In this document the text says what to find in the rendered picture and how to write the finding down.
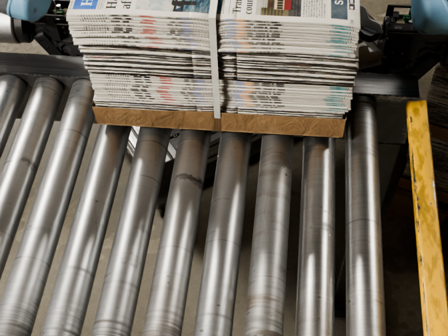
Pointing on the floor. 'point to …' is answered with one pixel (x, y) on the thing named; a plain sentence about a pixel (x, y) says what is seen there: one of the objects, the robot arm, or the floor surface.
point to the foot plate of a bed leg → (340, 313)
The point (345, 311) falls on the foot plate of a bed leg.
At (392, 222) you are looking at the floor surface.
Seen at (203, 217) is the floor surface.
